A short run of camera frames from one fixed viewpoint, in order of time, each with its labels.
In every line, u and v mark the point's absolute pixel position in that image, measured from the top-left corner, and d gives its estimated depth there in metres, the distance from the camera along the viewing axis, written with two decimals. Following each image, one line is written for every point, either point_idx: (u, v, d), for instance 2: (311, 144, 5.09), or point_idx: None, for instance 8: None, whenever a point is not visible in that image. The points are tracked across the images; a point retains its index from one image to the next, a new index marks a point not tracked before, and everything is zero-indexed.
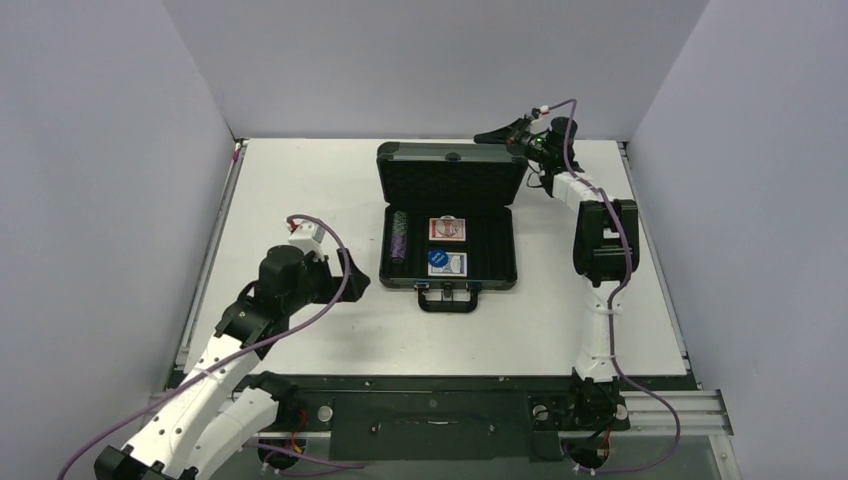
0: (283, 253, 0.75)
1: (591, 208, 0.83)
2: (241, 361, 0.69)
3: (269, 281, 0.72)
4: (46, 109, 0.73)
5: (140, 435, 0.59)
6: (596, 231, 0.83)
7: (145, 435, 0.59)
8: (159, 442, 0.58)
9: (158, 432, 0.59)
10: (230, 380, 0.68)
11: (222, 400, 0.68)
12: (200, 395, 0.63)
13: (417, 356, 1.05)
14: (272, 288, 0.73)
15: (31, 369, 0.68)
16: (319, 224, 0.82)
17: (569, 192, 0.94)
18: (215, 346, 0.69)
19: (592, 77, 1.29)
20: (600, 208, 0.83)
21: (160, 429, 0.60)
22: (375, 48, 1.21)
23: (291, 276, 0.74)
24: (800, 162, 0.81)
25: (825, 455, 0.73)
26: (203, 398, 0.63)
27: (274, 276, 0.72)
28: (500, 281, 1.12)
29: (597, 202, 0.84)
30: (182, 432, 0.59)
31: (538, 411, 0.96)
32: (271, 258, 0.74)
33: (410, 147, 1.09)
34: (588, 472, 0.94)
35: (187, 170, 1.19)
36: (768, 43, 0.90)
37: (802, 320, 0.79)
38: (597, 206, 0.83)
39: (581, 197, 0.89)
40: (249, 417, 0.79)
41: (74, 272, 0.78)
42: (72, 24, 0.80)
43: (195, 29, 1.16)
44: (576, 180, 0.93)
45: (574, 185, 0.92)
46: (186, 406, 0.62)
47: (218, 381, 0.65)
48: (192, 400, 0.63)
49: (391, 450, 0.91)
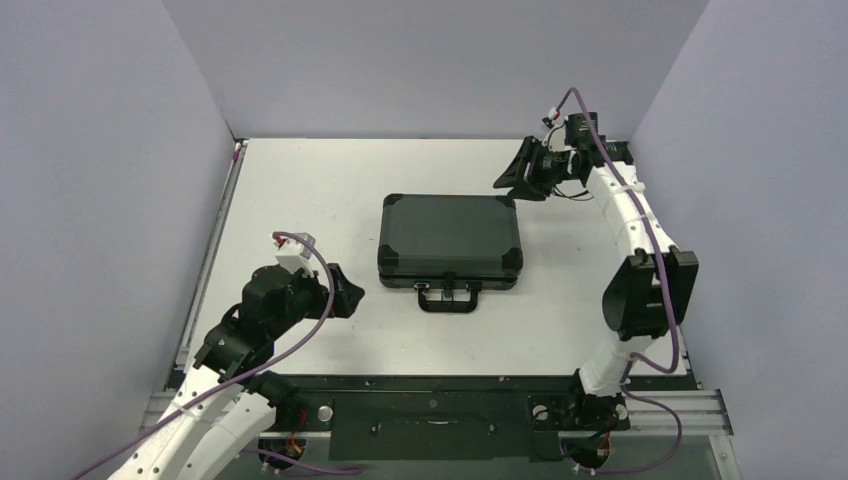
0: (268, 276, 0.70)
1: (637, 261, 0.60)
2: (220, 395, 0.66)
3: (252, 306, 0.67)
4: (44, 108, 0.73)
5: (120, 473, 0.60)
6: (638, 288, 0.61)
7: (125, 473, 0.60)
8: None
9: (135, 471, 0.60)
10: (212, 413, 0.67)
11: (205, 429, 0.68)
12: (176, 435, 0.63)
13: (417, 356, 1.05)
14: (255, 313, 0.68)
15: (31, 369, 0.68)
16: (306, 242, 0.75)
17: (610, 206, 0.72)
18: (193, 380, 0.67)
19: (593, 77, 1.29)
20: (649, 266, 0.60)
21: (138, 468, 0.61)
22: (375, 47, 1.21)
23: (275, 301, 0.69)
24: (799, 161, 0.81)
25: (825, 455, 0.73)
26: (180, 437, 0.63)
27: (257, 301, 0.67)
28: (500, 280, 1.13)
29: (647, 258, 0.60)
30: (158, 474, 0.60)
31: (538, 411, 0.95)
32: (255, 281, 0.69)
33: (409, 240, 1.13)
34: (588, 472, 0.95)
35: (187, 170, 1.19)
36: (768, 42, 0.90)
37: (800, 320, 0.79)
38: (648, 261, 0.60)
39: (625, 228, 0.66)
40: (244, 427, 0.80)
41: (74, 271, 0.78)
42: (73, 23, 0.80)
43: (194, 27, 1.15)
44: (623, 194, 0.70)
45: (619, 203, 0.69)
46: (164, 444, 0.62)
47: (194, 419, 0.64)
48: (169, 439, 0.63)
49: (392, 450, 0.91)
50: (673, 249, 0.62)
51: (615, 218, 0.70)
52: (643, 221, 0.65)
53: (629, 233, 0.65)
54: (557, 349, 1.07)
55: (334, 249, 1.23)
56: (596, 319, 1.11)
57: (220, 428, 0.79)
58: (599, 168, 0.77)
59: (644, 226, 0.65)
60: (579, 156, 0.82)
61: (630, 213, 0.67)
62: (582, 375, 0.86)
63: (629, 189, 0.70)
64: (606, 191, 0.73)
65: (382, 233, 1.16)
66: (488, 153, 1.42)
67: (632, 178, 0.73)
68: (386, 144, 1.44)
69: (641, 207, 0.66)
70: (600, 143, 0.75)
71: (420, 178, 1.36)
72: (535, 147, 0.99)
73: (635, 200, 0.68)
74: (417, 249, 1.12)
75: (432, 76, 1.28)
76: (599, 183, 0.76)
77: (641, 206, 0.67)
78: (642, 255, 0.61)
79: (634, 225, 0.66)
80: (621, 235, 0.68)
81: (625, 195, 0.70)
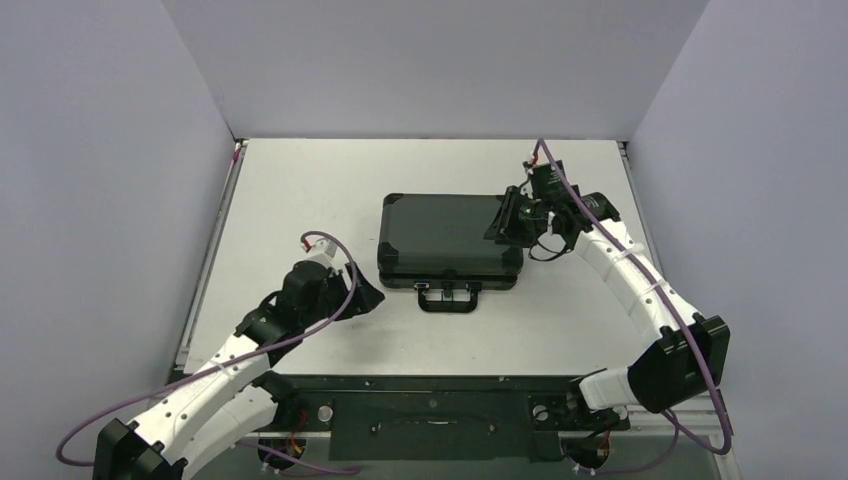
0: (306, 268, 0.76)
1: (669, 347, 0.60)
2: (255, 361, 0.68)
3: (290, 293, 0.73)
4: (44, 110, 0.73)
5: (147, 414, 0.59)
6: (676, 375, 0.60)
7: (151, 415, 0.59)
8: (162, 424, 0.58)
9: (163, 415, 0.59)
10: (242, 377, 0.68)
11: (230, 393, 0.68)
12: (210, 388, 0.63)
13: (417, 356, 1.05)
14: (292, 300, 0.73)
15: (32, 368, 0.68)
16: (331, 242, 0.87)
17: (614, 274, 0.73)
18: (231, 344, 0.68)
19: (593, 77, 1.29)
20: (683, 347, 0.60)
21: (166, 412, 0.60)
22: (374, 49, 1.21)
23: (311, 290, 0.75)
24: (799, 162, 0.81)
25: (826, 455, 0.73)
26: (214, 390, 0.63)
27: (296, 289, 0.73)
28: (501, 280, 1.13)
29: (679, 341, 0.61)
30: (187, 419, 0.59)
31: (538, 411, 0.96)
32: (295, 271, 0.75)
33: (410, 239, 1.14)
34: (588, 472, 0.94)
35: (187, 171, 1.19)
36: (768, 43, 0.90)
37: (800, 320, 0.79)
38: (679, 343, 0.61)
39: (641, 300, 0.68)
40: (245, 415, 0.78)
41: (74, 272, 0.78)
42: (73, 25, 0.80)
43: (194, 29, 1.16)
44: (624, 260, 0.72)
45: (625, 272, 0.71)
46: (197, 394, 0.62)
47: (229, 377, 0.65)
48: (203, 390, 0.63)
49: (392, 450, 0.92)
50: (697, 317, 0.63)
51: (624, 287, 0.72)
52: (656, 291, 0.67)
53: (647, 306, 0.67)
54: (557, 348, 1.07)
55: None
56: (596, 319, 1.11)
57: (223, 409, 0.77)
58: (587, 232, 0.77)
59: (659, 297, 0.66)
60: (560, 218, 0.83)
61: (640, 283, 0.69)
62: (585, 391, 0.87)
63: (629, 253, 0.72)
64: (604, 258, 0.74)
65: (382, 231, 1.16)
66: (487, 153, 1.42)
67: (628, 241, 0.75)
68: (386, 144, 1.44)
69: (650, 276, 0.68)
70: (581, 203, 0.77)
71: (420, 178, 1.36)
72: (511, 198, 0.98)
73: (639, 266, 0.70)
74: (417, 248, 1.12)
75: (432, 76, 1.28)
76: (592, 248, 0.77)
77: (650, 274, 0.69)
78: (672, 336, 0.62)
79: (650, 297, 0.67)
80: (637, 309, 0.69)
81: (627, 261, 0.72)
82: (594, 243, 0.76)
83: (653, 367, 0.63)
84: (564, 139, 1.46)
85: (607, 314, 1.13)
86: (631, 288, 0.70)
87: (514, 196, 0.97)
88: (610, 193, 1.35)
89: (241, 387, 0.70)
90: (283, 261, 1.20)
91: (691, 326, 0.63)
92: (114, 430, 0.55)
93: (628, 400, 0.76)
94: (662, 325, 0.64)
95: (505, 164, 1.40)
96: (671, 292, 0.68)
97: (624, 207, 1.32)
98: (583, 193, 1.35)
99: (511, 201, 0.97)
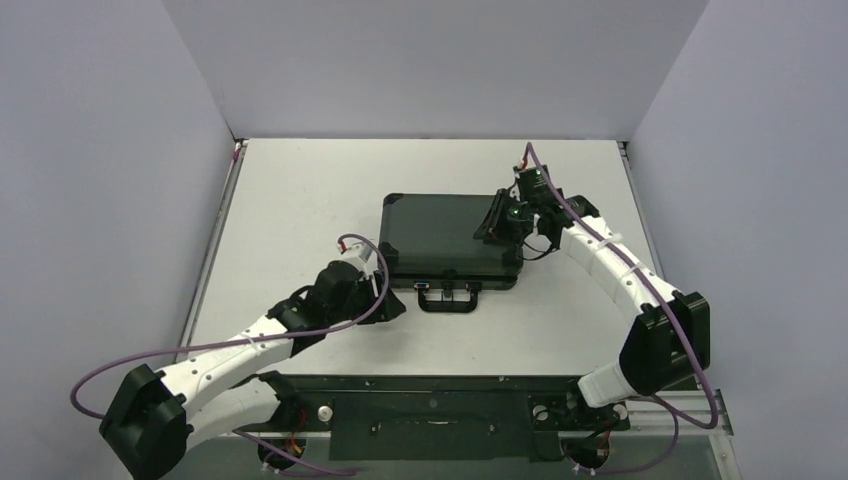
0: (340, 267, 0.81)
1: (651, 323, 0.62)
2: (281, 343, 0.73)
3: (323, 289, 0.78)
4: (44, 110, 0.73)
5: (175, 367, 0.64)
6: (658, 350, 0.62)
7: (178, 369, 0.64)
8: (188, 380, 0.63)
9: (189, 371, 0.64)
10: (266, 356, 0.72)
11: (251, 369, 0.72)
12: (237, 357, 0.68)
13: (418, 356, 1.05)
14: (323, 296, 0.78)
15: (32, 368, 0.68)
16: (366, 245, 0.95)
17: (596, 264, 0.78)
18: (262, 323, 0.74)
19: (593, 76, 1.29)
20: (664, 321, 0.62)
21: (192, 369, 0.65)
22: (374, 49, 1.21)
23: (342, 290, 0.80)
24: (799, 161, 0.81)
25: (826, 455, 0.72)
26: (240, 360, 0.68)
27: (329, 286, 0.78)
28: (501, 280, 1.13)
29: (659, 317, 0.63)
30: (210, 381, 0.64)
31: (538, 411, 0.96)
32: (330, 269, 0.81)
33: (409, 240, 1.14)
34: (587, 472, 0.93)
35: (187, 171, 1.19)
36: (768, 42, 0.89)
37: (801, 320, 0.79)
38: (661, 318, 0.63)
39: (624, 285, 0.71)
40: (250, 401, 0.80)
41: (73, 272, 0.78)
42: (72, 25, 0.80)
43: (194, 29, 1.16)
44: (604, 248, 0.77)
45: (605, 260, 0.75)
46: (224, 359, 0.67)
47: (257, 352, 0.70)
48: (230, 357, 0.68)
49: (392, 450, 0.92)
50: (677, 296, 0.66)
51: (606, 274, 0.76)
52: (635, 274, 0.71)
53: (628, 287, 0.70)
54: (557, 348, 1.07)
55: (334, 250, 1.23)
56: (596, 319, 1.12)
57: (230, 393, 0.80)
58: (570, 228, 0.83)
59: (639, 279, 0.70)
60: (545, 219, 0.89)
61: (619, 267, 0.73)
62: (584, 389, 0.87)
63: (609, 242, 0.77)
64: (586, 249, 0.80)
65: (382, 232, 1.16)
66: (487, 153, 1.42)
67: (607, 231, 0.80)
68: (386, 144, 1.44)
69: (629, 260, 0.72)
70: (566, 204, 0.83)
71: (420, 178, 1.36)
72: (501, 200, 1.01)
73: (619, 253, 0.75)
74: (417, 249, 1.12)
75: (432, 76, 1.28)
76: (574, 242, 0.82)
77: (629, 259, 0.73)
78: (653, 314, 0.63)
79: (630, 279, 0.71)
80: (620, 294, 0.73)
81: (607, 250, 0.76)
82: (576, 236, 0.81)
83: (638, 345, 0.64)
84: (564, 139, 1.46)
85: (607, 314, 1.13)
86: (612, 272, 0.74)
87: (503, 199, 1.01)
88: (609, 193, 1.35)
89: (261, 366, 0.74)
90: (283, 261, 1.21)
91: (672, 302, 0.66)
92: (142, 375, 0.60)
93: (626, 393, 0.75)
94: (643, 302, 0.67)
95: (505, 164, 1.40)
96: (650, 275, 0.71)
97: (624, 207, 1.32)
98: (583, 193, 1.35)
99: (500, 203, 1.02)
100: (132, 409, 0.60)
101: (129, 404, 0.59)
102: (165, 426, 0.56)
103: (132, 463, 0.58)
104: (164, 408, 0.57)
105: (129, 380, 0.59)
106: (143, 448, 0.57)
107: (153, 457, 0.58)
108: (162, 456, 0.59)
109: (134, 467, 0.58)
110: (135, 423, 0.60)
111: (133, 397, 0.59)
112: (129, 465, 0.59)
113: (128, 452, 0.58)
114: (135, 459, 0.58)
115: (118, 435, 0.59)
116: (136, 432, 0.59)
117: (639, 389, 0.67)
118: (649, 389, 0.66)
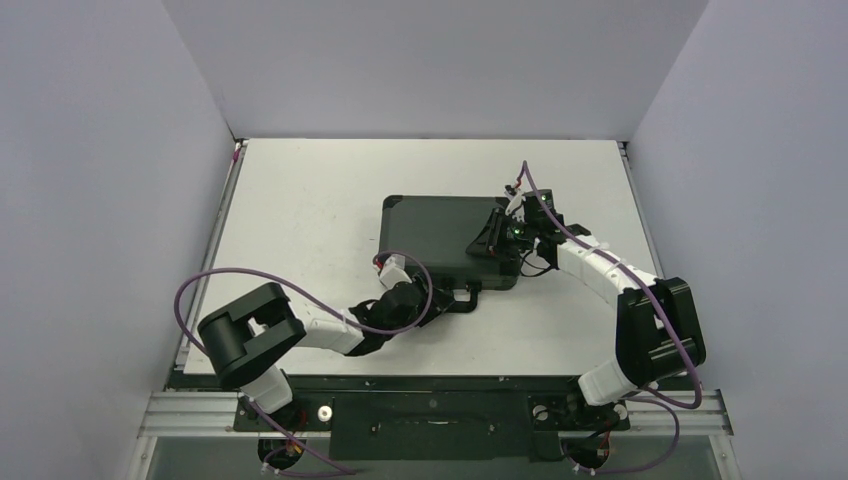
0: (405, 290, 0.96)
1: (631, 301, 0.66)
2: (351, 333, 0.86)
3: (385, 309, 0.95)
4: (42, 110, 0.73)
5: (295, 304, 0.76)
6: (644, 331, 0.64)
7: (299, 305, 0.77)
8: (304, 316, 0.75)
9: (306, 311, 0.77)
10: (341, 337, 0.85)
11: (326, 340, 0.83)
12: (335, 325, 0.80)
13: (419, 356, 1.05)
14: (384, 315, 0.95)
15: (32, 367, 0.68)
16: (397, 256, 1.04)
17: (585, 269, 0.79)
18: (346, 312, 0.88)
19: (593, 76, 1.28)
20: (646, 303, 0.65)
21: (308, 311, 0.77)
22: (374, 49, 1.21)
23: (402, 310, 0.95)
24: (799, 163, 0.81)
25: (825, 454, 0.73)
26: (336, 327, 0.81)
27: (391, 306, 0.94)
28: (499, 282, 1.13)
29: (644, 298, 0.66)
30: (316, 326, 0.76)
31: (538, 411, 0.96)
32: (395, 291, 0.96)
33: (407, 243, 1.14)
34: (588, 473, 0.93)
35: (188, 172, 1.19)
36: (770, 42, 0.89)
37: (800, 321, 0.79)
38: (642, 299, 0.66)
39: (610, 279, 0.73)
40: (283, 379, 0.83)
41: (74, 274, 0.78)
42: (72, 27, 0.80)
43: (194, 30, 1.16)
44: (590, 252, 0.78)
45: (592, 263, 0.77)
46: (326, 319, 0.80)
47: (345, 329, 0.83)
48: (330, 320, 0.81)
49: (392, 450, 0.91)
50: (659, 280, 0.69)
51: (595, 277, 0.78)
52: (620, 268, 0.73)
53: (613, 280, 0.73)
54: (557, 348, 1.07)
55: (335, 250, 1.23)
56: (597, 318, 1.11)
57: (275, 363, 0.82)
58: (563, 244, 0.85)
59: (623, 273, 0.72)
60: (545, 243, 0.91)
61: (605, 266, 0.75)
62: (584, 387, 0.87)
63: (597, 249, 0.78)
64: (576, 258, 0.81)
65: (382, 236, 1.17)
66: (486, 153, 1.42)
67: (594, 240, 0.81)
68: (387, 144, 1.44)
69: (613, 257, 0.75)
70: (562, 225, 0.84)
71: (420, 178, 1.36)
72: (497, 218, 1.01)
73: (605, 256, 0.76)
74: (417, 253, 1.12)
75: (432, 77, 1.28)
76: (565, 254, 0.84)
77: (613, 257, 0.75)
78: (635, 294, 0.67)
79: (613, 273, 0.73)
80: (607, 289, 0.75)
81: (595, 254, 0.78)
82: (566, 250, 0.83)
83: (627, 328, 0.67)
84: (565, 139, 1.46)
85: (608, 312, 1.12)
86: (598, 272, 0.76)
87: (501, 217, 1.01)
88: (609, 193, 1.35)
89: (326, 343, 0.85)
90: (284, 261, 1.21)
91: (654, 286, 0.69)
92: (274, 291, 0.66)
93: (623, 388, 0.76)
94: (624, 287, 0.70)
95: (505, 164, 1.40)
96: (635, 268, 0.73)
97: (624, 206, 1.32)
98: (582, 193, 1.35)
99: (497, 221, 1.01)
100: (246, 315, 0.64)
101: (254, 309, 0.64)
102: (288, 339, 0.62)
103: (228, 362, 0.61)
104: (289, 325, 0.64)
105: (264, 290, 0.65)
106: (250, 350, 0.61)
107: (254, 365, 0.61)
108: (257, 368, 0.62)
109: (228, 366, 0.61)
110: (237, 329, 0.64)
111: (261, 305, 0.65)
112: (220, 364, 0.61)
113: (227, 352, 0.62)
114: (230, 360, 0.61)
115: (218, 335, 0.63)
116: (241, 337, 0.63)
117: (637, 380, 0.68)
118: (644, 380, 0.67)
